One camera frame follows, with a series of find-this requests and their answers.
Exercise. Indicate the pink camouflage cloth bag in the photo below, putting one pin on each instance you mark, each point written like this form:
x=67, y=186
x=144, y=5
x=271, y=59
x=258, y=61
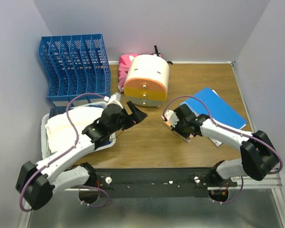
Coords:
x=124, y=65

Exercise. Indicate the orange paperback book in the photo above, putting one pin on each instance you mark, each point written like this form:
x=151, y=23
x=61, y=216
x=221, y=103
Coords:
x=184, y=136

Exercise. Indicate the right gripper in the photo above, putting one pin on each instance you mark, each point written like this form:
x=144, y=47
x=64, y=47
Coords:
x=175, y=129

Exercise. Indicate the white folded cloth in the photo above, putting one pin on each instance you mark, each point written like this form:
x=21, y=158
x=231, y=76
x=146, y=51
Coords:
x=61, y=134

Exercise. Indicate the blue plastic file organizer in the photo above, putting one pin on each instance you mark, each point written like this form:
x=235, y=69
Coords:
x=75, y=65

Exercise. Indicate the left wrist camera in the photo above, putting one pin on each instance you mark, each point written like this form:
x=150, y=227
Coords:
x=115, y=99

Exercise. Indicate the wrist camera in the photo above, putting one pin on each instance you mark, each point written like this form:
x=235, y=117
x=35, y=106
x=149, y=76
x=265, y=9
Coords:
x=115, y=99
x=170, y=118

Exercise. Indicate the blue document folder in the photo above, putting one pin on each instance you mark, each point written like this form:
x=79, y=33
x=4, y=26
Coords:
x=219, y=109

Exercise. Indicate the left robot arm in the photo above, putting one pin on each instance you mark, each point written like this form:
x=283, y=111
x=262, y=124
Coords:
x=38, y=182

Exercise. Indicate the grey bottom drawer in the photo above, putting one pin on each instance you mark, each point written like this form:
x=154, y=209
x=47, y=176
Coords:
x=146, y=102

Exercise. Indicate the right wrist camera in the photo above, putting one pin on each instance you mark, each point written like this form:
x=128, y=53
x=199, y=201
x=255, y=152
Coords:
x=170, y=118

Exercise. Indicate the white mini drawer cabinet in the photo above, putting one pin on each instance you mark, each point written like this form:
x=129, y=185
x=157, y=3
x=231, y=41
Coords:
x=149, y=66

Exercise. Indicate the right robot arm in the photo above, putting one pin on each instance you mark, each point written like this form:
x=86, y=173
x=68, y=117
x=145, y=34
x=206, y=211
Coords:
x=257, y=154

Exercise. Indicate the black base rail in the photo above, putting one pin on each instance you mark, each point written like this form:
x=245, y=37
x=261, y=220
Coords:
x=153, y=183

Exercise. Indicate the white laundry basket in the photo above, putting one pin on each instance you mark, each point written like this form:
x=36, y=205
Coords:
x=44, y=137

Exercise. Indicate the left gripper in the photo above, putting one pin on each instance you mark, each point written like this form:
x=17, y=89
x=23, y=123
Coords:
x=131, y=119

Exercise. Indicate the yellow drawer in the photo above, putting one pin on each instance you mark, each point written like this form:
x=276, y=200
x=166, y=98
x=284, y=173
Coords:
x=142, y=93

